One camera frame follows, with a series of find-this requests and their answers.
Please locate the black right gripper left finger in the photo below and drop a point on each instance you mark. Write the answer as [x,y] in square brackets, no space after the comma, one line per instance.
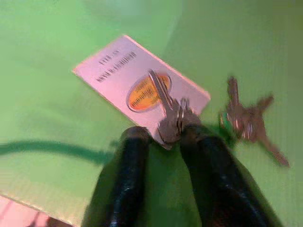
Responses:
[118,184]

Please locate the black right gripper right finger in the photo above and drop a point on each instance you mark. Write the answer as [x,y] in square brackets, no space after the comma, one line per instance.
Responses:
[220,184]

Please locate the white card with orange logo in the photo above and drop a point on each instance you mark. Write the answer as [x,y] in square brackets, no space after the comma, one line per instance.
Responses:
[106,71]

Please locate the silver keys with green tag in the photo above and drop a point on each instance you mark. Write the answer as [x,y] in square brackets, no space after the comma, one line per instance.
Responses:
[239,113]

